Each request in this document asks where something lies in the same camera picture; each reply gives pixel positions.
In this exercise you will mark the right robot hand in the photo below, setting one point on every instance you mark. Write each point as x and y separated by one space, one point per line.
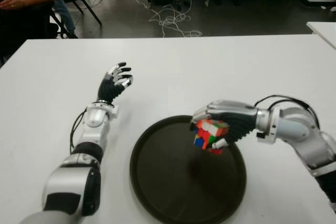
236 121

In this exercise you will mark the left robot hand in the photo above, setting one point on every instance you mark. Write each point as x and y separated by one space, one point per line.
109 90

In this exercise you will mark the multicoloured Rubik's cube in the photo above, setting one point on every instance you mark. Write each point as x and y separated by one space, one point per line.
210 134

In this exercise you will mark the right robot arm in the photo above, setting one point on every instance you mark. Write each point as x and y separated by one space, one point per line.
296 129

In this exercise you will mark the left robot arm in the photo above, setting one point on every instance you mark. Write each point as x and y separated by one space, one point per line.
92 119

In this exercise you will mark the dark brown round plate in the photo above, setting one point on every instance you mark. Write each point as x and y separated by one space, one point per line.
183 190

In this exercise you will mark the standing person in blue jeans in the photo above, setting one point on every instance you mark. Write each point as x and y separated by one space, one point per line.
64 15

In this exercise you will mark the seated person in black shirt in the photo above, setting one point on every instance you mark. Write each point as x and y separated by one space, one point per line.
21 22

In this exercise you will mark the white side table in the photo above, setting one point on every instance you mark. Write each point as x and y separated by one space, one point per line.
325 31

